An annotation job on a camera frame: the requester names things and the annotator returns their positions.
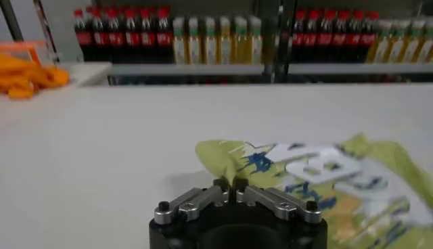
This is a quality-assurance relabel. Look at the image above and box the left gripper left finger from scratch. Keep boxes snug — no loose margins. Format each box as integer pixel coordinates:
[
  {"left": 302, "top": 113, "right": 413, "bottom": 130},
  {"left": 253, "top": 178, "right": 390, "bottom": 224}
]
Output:
[{"left": 154, "top": 179, "right": 231, "bottom": 226}]

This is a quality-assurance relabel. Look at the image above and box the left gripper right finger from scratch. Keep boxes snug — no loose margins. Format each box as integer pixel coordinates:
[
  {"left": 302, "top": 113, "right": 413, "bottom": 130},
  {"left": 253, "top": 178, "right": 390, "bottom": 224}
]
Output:
[{"left": 233, "top": 178, "right": 322, "bottom": 225}]

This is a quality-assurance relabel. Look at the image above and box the light green t-shirt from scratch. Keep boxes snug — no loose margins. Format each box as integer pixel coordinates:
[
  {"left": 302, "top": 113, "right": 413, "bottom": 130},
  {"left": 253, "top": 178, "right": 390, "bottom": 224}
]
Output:
[{"left": 195, "top": 133, "right": 433, "bottom": 249}]

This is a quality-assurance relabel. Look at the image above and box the large white work table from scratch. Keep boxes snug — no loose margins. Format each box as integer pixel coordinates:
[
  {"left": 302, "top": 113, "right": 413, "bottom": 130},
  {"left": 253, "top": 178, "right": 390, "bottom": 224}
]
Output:
[{"left": 0, "top": 83, "right": 433, "bottom": 249}]

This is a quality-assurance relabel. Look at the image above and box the white drink display shelf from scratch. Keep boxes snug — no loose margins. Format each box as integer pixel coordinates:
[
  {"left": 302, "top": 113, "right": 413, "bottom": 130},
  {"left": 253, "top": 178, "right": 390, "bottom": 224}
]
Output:
[
  {"left": 72, "top": 0, "right": 268, "bottom": 85},
  {"left": 280, "top": 0, "right": 433, "bottom": 84}
]

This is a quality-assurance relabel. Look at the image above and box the yellow juice bottle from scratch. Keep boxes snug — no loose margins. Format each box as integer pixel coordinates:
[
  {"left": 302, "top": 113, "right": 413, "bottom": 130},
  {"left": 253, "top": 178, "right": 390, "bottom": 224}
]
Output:
[
  {"left": 419, "top": 19, "right": 433, "bottom": 64},
  {"left": 367, "top": 19, "right": 393, "bottom": 64},
  {"left": 404, "top": 19, "right": 426, "bottom": 64},
  {"left": 248, "top": 16, "right": 264, "bottom": 65},
  {"left": 203, "top": 16, "right": 219, "bottom": 65},
  {"left": 233, "top": 16, "right": 250, "bottom": 65},
  {"left": 218, "top": 16, "right": 235, "bottom": 65},
  {"left": 172, "top": 16, "right": 189, "bottom": 65},
  {"left": 387, "top": 19, "right": 410, "bottom": 64},
  {"left": 187, "top": 16, "right": 204, "bottom": 65}
]

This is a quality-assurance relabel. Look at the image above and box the red cap cola bottle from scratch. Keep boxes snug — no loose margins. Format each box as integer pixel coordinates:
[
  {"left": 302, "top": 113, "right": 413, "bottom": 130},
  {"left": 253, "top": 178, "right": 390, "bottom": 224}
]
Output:
[
  {"left": 304, "top": 9, "right": 321, "bottom": 64},
  {"left": 291, "top": 10, "right": 307, "bottom": 64},
  {"left": 139, "top": 7, "right": 158, "bottom": 64},
  {"left": 90, "top": 9, "right": 109, "bottom": 62},
  {"left": 73, "top": 9, "right": 92, "bottom": 62},
  {"left": 361, "top": 10, "right": 380, "bottom": 64},
  {"left": 156, "top": 7, "right": 174, "bottom": 64},
  {"left": 333, "top": 9, "right": 349, "bottom": 64},
  {"left": 123, "top": 8, "right": 141, "bottom": 64},
  {"left": 107, "top": 8, "right": 125, "bottom": 63},
  {"left": 347, "top": 9, "right": 365, "bottom": 64},
  {"left": 318, "top": 9, "right": 335, "bottom": 64}
]

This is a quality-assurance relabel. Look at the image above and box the long white side table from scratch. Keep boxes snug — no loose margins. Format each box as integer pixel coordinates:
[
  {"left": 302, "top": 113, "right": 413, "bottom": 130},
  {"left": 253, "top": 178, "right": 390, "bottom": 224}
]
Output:
[{"left": 0, "top": 62, "right": 113, "bottom": 129}]

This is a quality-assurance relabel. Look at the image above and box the crumpled orange cloth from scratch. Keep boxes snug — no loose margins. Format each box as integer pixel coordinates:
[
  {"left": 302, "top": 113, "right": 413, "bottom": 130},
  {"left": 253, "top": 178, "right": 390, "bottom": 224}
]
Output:
[{"left": 0, "top": 53, "right": 70, "bottom": 100}]

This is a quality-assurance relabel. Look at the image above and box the orange and white box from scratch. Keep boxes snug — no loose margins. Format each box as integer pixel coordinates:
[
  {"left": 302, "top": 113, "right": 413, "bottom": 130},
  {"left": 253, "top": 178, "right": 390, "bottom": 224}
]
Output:
[{"left": 0, "top": 40, "right": 51, "bottom": 67}]

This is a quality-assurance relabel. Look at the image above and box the black vertical shelf post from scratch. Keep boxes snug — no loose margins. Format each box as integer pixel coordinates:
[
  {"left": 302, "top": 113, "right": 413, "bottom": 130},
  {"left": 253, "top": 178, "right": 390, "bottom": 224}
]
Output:
[{"left": 260, "top": 0, "right": 292, "bottom": 84}]

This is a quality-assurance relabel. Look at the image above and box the black slanted frame post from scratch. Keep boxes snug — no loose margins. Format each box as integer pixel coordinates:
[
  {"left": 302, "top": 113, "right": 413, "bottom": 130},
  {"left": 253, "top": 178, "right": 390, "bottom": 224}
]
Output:
[{"left": 0, "top": 0, "right": 24, "bottom": 42}]

